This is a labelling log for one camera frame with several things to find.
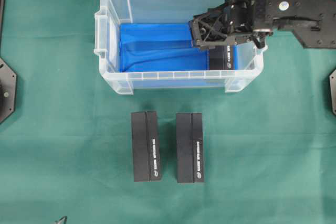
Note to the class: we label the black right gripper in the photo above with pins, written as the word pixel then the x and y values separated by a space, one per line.
pixel 229 24

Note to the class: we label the black realsense box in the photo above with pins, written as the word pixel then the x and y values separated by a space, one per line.
pixel 189 148
pixel 145 146
pixel 222 58

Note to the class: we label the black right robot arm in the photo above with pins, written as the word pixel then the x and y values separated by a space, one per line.
pixel 312 22

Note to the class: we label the clear plastic storage case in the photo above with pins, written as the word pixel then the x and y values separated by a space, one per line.
pixel 249 61

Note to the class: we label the blue cloth liner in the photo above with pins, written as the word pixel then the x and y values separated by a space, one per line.
pixel 160 47

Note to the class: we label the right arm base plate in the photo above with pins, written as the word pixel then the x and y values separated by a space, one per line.
pixel 332 82

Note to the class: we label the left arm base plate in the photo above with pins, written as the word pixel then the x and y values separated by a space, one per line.
pixel 8 90

